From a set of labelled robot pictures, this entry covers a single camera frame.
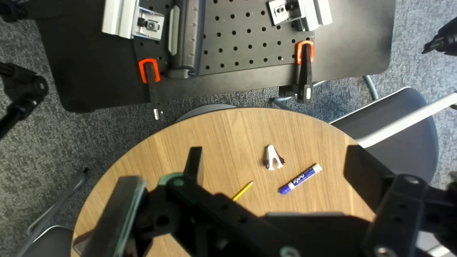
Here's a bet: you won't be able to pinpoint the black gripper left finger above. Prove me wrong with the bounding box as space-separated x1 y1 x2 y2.
137 146 273 257

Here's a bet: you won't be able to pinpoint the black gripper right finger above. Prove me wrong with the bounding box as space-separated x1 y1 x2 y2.
343 144 457 257

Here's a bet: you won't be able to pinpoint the blue marker with white cap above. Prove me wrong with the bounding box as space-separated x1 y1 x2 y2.
277 161 324 196

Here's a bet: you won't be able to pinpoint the yellow pencil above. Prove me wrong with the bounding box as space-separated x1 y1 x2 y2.
232 180 255 201

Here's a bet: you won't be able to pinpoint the grey mesh office chair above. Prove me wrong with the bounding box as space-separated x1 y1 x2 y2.
269 73 457 191

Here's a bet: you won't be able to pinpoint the silver staple remover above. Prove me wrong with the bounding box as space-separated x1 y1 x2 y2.
262 143 287 171

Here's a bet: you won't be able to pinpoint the white framed office chair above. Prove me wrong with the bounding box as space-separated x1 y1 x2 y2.
16 167 92 257

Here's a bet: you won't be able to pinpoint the black cart top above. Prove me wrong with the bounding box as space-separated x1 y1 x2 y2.
35 0 397 114

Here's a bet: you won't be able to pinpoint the black perforated breadboard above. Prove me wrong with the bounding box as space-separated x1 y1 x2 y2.
136 0 317 77

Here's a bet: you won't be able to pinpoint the aluminium extrusion block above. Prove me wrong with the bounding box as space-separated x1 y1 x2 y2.
267 0 334 34
100 0 166 41

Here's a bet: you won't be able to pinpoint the black clamp with orange handle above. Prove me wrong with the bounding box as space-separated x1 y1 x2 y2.
277 39 317 104
137 57 166 121

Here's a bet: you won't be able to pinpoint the grey metal rail bracket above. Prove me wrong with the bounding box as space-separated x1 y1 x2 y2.
166 0 207 80

